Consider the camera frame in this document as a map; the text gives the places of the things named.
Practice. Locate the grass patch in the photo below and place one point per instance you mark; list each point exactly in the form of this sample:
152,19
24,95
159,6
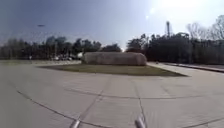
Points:
113,69

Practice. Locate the grey concrete slab plaza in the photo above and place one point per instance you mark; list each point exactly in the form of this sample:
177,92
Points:
110,100

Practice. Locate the large pale boulder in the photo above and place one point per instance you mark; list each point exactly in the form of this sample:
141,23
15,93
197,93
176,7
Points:
115,58

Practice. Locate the low kerb strip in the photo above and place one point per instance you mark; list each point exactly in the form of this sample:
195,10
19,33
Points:
196,67

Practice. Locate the robot's own part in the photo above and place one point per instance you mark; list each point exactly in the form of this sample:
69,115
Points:
74,124
140,123

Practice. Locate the tall lattice tower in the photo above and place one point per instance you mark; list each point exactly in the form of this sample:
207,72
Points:
168,28

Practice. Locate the row of trees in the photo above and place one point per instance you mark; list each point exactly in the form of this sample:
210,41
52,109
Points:
180,48

